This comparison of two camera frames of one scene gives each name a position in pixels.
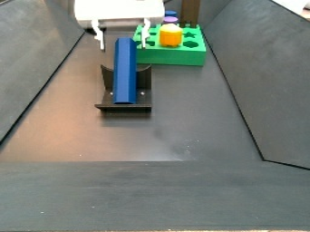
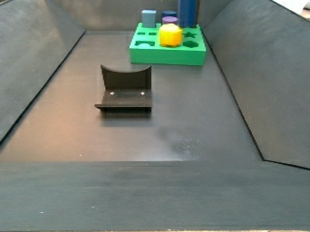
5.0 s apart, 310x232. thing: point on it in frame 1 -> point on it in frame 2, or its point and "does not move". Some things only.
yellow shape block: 169,35 does not move
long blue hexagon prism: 123,71 -> 187,13
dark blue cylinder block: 171,14 does not move
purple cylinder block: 169,20 does not move
